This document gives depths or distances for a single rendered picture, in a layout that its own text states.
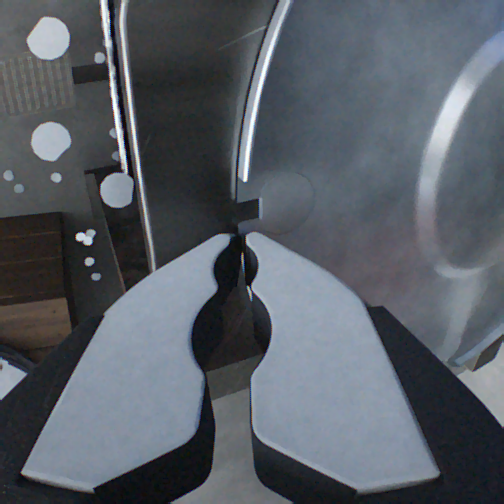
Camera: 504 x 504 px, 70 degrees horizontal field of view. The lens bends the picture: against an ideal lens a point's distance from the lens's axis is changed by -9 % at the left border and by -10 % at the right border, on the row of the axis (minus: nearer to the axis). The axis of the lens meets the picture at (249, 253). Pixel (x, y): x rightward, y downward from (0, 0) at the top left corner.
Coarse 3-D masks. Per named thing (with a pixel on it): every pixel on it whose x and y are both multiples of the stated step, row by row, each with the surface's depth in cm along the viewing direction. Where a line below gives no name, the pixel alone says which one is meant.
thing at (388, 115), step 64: (320, 0) 10; (384, 0) 11; (448, 0) 12; (320, 64) 11; (384, 64) 12; (448, 64) 13; (256, 128) 11; (320, 128) 12; (384, 128) 13; (448, 128) 14; (256, 192) 13; (320, 192) 14; (384, 192) 15; (448, 192) 16; (320, 256) 15; (384, 256) 17; (448, 256) 18; (448, 320) 22
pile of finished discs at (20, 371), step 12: (0, 348) 55; (0, 360) 55; (12, 360) 57; (24, 360) 58; (0, 372) 55; (12, 372) 56; (24, 372) 56; (0, 384) 56; (12, 384) 57; (0, 396) 57
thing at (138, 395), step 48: (240, 240) 13; (144, 288) 9; (192, 288) 9; (96, 336) 8; (144, 336) 8; (192, 336) 8; (96, 384) 7; (144, 384) 7; (192, 384) 7; (48, 432) 6; (96, 432) 6; (144, 432) 6; (192, 432) 6; (48, 480) 5; (96, 480) 5; (144, 480) 6; (192, 480) 6
